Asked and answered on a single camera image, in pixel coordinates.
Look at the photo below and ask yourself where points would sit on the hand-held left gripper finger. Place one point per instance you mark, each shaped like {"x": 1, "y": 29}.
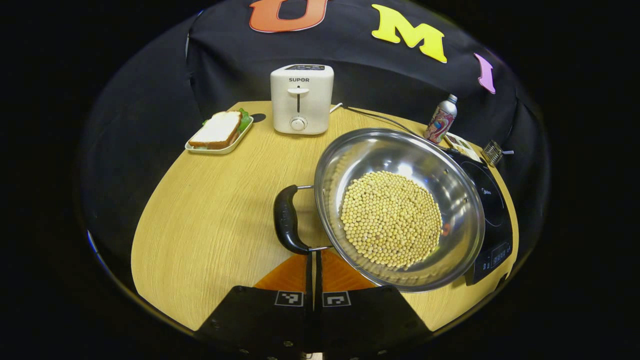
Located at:
{"x": 318, "y": 277}
{"x": 309, "y": 277}

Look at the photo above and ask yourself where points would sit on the black induction cooktop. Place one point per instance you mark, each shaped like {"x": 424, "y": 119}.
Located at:
{"x": 492, "y": 200}

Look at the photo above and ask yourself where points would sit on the pile of soybeans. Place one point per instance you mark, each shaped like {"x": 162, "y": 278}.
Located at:
{"x": 390, "y": 220}

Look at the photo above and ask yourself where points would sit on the white rectangular plate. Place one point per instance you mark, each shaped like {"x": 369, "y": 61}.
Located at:
{"x": 235, "y": 145}

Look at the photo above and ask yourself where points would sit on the white toaster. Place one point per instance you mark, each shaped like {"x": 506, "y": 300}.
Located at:
{"x": 280, "y": 105}

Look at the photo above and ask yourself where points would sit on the white compartment snack tray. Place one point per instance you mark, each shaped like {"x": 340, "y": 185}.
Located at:
{"x": 462, "y": 146}

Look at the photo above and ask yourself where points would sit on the silver patterned drink bottle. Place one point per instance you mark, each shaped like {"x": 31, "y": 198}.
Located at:
{"x": 440, "y": 122}

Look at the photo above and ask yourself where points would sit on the black backdrop cloth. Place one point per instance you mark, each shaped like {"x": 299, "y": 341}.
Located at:
{"x": 375, "y": 80}

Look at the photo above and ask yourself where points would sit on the metal mesh holder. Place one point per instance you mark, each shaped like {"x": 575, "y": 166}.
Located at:
{"x": 492, "y": 152}

